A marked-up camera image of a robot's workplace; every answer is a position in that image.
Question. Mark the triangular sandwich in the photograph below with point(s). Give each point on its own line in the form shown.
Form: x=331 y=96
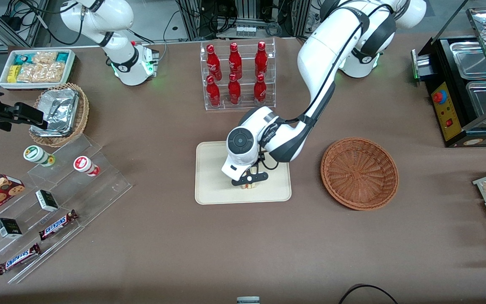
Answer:
x=248 y=187

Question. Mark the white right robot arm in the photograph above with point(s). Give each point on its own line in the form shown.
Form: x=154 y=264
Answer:
x=122 y=50

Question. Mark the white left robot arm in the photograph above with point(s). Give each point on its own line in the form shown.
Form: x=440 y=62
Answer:
x=323 y=55

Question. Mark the small light wicker basket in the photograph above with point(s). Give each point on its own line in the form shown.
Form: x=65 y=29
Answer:
x=80 y=118

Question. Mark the cream plastic serving tray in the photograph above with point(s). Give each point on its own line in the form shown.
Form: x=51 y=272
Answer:
x=213 y=185

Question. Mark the large brown wicker basket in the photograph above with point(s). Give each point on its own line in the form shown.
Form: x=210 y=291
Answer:
x=359 y=173

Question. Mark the aluminium foil container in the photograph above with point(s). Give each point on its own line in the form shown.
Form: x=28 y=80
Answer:
x=59 y=110

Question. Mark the green lid cup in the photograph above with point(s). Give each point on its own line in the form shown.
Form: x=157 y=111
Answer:
x=35 y=153

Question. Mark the white rectangular snack bin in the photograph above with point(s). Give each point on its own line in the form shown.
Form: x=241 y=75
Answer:
x=3 y=80

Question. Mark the yellow snack packet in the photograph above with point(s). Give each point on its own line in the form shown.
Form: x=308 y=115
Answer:
x=13 y=74

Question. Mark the large clear rice cracker bag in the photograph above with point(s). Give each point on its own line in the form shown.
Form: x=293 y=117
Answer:
x=42 y=72

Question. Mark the teal snack packet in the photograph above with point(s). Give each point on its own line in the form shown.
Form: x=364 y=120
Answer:
x=24 y=58

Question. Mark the small clear rice cracker bag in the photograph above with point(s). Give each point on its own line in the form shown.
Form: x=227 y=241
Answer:
x=45 y=57

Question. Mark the red lid cup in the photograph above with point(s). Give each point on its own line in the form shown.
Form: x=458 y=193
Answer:
x=84 y=164

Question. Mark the small black box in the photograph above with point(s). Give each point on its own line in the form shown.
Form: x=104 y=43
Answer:
x=47 y=200
x=8 y=228

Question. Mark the clear acrylic bottle rack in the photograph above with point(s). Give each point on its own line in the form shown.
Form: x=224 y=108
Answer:
x=268 y=90

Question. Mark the red cola bottle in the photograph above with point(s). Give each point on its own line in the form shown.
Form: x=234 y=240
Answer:
x=213 y=63
x=235 y=61
x=234 y=90
x=260 y=89
x=261 y=59
x=213 y=93

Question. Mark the clear acrylic stepped stand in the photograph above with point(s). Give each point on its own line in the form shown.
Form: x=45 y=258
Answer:
x=99 y=190

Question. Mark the snickers bar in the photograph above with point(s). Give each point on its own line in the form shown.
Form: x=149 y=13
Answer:
x=18 y=259
x=57 y=225

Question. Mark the small grey device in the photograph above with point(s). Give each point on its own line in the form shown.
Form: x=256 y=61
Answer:
x=248 y=300

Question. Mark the white power strip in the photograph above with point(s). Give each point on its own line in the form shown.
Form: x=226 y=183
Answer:
x=245 y=30

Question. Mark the red emergency button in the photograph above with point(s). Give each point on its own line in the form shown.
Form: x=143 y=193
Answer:
x=439 y=97

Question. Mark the black hot food display case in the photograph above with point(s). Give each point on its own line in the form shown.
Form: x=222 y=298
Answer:
x=447 y=122

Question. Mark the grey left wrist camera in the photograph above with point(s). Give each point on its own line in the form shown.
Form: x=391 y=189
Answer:
x=251 y=179

